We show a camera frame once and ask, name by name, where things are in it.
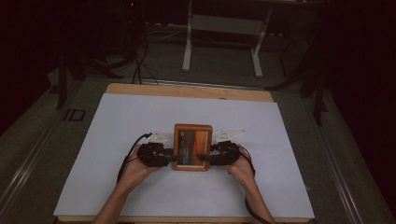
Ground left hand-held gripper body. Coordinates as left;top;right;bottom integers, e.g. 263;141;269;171
135;132;176;168

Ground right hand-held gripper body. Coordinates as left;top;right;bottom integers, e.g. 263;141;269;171
210;130;248;167

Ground wooden photo frame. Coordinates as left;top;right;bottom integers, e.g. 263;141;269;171
172;123;214;173

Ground person's right hand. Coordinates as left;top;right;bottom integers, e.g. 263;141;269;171
222;147;256;187

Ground person's left hand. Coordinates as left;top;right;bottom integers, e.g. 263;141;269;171
121;145;161;189

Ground white table mat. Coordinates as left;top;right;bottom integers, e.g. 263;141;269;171
52;92;316;220

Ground black floor plate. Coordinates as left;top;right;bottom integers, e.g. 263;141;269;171
63;108;87;123

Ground black stand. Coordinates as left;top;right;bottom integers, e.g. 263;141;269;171
55;36;125;110
265;31;330;128

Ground white power strip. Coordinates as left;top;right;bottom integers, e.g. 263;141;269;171
145;21;189;32

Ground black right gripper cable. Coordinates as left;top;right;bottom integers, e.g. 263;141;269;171
238;145;266;224

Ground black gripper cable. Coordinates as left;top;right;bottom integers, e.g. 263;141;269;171
116;133;153;185
238;145;266;224

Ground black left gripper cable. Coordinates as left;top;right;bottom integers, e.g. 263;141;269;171
116;133;153;185

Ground black floor cables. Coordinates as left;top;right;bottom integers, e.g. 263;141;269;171
131;29;161;86

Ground metal floor rail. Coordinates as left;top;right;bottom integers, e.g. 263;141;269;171
0;115;64;216
303;92;367;224

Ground white metal desk frame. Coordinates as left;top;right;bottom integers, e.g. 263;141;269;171
181;0;275;79

